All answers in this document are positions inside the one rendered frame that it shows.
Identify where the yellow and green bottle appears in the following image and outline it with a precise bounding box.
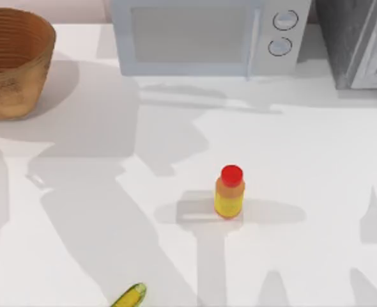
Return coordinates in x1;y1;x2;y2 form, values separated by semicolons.
109;282;148;307

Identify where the microwave door handle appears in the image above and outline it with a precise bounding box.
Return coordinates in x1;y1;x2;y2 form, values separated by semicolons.
245;8;261;81

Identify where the pale microwave oven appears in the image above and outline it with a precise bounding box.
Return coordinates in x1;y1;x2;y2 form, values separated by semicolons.
107;0;313;79

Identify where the grey cabinet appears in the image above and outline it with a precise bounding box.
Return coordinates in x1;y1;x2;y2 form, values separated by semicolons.
314;0;377;90

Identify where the brown woven basket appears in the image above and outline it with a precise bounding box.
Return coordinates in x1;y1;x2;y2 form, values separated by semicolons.
0;8;58;122

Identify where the microwave knob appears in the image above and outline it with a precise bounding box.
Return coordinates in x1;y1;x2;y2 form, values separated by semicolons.
267;36;293;58
272;9;300;31

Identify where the yellow bottle with red cap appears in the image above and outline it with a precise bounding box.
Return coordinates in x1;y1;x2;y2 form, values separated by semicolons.
213;164;246;220

